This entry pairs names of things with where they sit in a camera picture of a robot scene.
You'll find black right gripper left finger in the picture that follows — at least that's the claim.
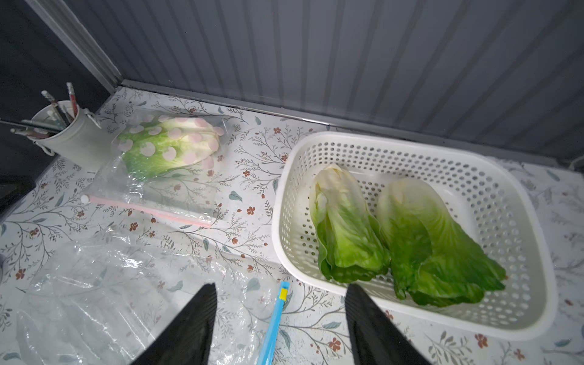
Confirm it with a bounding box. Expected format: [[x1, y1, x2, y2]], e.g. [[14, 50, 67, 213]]
[[133, 284, 217, 365]]

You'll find white perforated plastic basket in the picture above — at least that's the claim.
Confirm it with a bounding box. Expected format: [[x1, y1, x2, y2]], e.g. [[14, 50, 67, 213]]
[[272, 132, 558, 341]]

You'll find clear zip-top bag pink seal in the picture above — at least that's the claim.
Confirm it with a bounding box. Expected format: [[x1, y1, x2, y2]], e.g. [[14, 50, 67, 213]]
[[81, 109, 232, 228]]

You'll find clear zip-top bag blue seal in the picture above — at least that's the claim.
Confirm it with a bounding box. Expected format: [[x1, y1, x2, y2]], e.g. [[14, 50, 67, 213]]
[[16, 230, 280, 364]]

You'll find chinese cabbage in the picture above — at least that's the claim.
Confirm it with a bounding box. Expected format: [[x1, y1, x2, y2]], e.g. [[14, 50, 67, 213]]
[[116, 116, 227, 179], [376, 178, 506, 307], [310, 164, 391, 283]]

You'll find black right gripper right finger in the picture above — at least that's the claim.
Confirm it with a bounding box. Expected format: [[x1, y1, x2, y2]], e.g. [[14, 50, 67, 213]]
[[345, 284, 429, 365]]

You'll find white cup pen holder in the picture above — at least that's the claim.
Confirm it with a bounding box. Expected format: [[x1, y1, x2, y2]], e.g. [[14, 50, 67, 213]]
[[1, 82, 113, 172]]

